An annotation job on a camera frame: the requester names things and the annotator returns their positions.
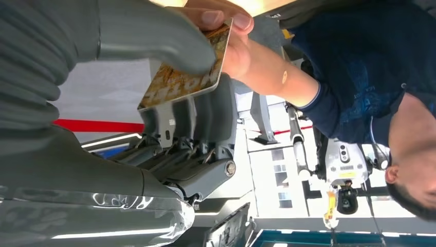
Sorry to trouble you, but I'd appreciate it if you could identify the person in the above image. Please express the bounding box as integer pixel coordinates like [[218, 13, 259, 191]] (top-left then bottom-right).
[[170, 0, 436, 222]]

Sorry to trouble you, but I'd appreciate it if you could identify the red barrier belt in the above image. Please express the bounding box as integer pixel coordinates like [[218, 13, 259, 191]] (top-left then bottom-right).
[[52, 118, 313, 136]]

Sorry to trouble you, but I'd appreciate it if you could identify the silver kiosk stand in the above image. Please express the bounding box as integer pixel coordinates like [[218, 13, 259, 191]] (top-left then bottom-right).
[[250, 92, 278, 146]]

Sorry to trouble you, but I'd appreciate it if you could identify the white humanoid robot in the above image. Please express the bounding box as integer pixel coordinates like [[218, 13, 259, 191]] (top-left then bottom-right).
[[313, 136, 374, 216]]

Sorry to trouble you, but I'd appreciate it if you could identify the dark grey panel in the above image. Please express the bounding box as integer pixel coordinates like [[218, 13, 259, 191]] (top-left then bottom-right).
[[204, 203, 251, 247]]

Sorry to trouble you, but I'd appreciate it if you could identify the yellow hanging tag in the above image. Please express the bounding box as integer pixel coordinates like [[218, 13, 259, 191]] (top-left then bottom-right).
[[323, 189, 340, 230]]

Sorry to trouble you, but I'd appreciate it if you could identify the stanchion post with round base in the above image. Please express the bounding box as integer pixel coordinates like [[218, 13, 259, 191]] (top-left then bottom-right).
[[286, 103, 312, 181]]

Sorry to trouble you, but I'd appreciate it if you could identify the teal frame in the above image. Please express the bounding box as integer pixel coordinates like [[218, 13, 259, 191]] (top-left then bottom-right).
[[250, 229, 436, 247]]

